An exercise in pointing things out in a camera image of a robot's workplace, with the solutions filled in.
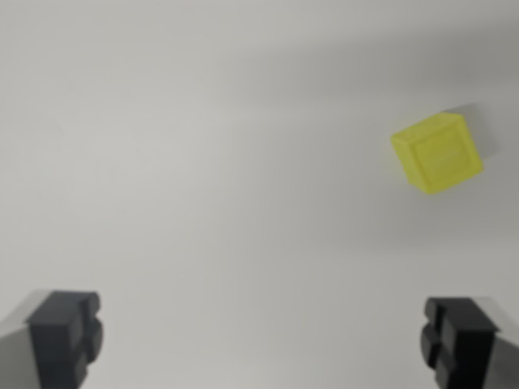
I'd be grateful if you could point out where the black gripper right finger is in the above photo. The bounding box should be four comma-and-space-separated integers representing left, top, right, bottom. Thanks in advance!
419, 296, 519, 389

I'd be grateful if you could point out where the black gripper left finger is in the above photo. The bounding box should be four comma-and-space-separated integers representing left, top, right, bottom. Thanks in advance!
0, 289, 105, 389

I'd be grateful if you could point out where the yellow embossed cube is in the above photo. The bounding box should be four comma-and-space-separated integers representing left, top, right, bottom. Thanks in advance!
389, 112, 485, 196

